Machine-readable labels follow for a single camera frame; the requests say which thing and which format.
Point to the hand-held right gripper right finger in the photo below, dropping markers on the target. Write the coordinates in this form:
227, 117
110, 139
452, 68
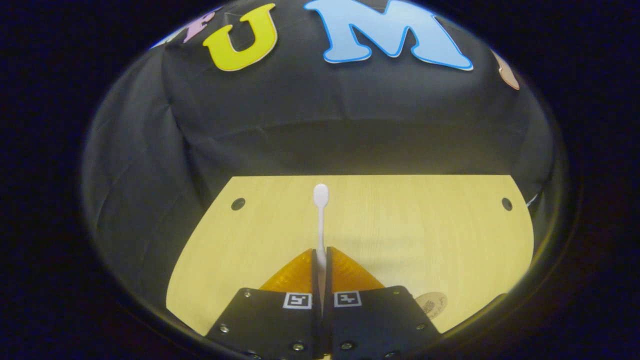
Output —
375, 322

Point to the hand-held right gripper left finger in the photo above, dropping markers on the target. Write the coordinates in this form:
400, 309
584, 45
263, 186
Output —
272, 322

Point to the round cork coaster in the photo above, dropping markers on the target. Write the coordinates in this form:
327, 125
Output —
432, 302

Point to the pale pink toothbrush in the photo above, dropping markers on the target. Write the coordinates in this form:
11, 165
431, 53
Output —
320, 196

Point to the light wooden desktop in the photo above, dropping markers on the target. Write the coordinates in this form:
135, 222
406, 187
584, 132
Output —
400, 225

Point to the black backdrop cloth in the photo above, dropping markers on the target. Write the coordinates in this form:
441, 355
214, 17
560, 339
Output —
300, 110

